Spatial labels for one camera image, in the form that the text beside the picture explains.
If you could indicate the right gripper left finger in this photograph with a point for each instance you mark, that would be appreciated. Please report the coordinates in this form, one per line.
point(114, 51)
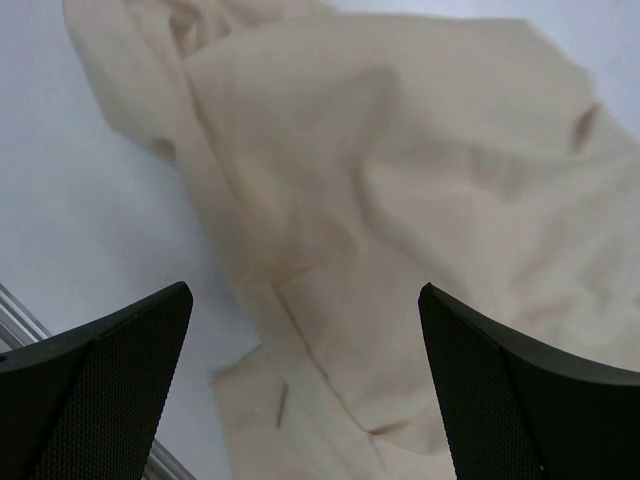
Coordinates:
point(90, 390)

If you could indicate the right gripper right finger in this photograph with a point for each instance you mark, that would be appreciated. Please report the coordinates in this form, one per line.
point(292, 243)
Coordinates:
point(517, 408)

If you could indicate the beige trousers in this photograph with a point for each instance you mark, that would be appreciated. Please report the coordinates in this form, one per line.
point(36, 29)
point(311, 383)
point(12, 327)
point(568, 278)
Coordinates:
point(339, 163)

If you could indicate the aluminium front rail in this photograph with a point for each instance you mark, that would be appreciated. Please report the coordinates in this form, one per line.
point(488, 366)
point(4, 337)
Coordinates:
point(75, 390)

